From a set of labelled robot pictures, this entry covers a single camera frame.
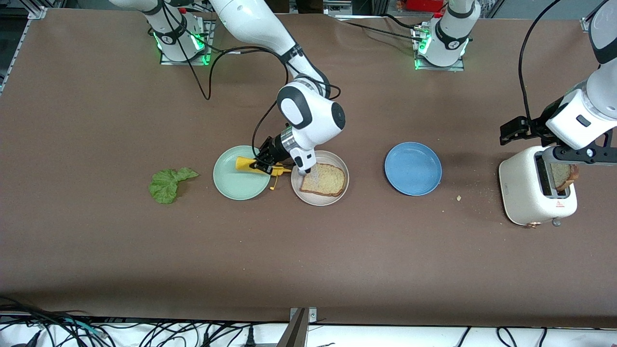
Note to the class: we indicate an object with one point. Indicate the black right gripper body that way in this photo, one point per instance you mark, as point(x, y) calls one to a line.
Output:
point(273, 149)

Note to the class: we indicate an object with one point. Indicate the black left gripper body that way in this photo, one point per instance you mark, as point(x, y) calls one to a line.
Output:
point(534, 126)

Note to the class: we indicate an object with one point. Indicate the yellow mustard squeeze bottle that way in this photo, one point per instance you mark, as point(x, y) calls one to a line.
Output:
point(242, 163)

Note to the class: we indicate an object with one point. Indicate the brown bread slice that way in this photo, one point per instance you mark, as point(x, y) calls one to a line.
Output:
point(328, 182)

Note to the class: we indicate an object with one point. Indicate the green lettuce leaf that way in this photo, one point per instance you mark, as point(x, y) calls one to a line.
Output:
point(164, 188)

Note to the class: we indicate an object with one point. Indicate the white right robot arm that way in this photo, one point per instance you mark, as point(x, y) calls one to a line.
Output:
point(250, 19)

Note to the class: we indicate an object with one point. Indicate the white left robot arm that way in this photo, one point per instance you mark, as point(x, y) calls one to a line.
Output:
point(450, 33)

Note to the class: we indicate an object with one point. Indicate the green plate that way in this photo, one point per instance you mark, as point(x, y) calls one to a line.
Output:
point(231, 185)

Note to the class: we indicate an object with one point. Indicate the beige plate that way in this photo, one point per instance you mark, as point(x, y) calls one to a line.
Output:
point(320, 201)

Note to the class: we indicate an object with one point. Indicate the blue plate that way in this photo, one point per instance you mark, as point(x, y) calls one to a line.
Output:
point(413, 168)

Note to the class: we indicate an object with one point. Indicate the bread slice dark crust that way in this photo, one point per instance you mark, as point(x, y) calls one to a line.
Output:
point(561, 176)

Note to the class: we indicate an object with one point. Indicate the white toaster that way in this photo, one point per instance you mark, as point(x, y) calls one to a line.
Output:
point(520, 193)

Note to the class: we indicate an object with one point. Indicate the red background box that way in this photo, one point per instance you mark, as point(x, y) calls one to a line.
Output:
point(424, 5)

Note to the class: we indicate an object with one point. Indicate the dark aluminium bar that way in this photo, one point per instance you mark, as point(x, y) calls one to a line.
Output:
point(295, 332)

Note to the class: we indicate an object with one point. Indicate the black power plug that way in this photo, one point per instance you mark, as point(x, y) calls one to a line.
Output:
point(250, 340)

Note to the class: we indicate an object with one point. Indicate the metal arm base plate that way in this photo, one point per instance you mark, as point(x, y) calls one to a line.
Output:
point(208, 48)
point(453, 68)

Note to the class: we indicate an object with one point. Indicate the small metal bracket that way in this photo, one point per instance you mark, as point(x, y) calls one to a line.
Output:
point(313, 315)

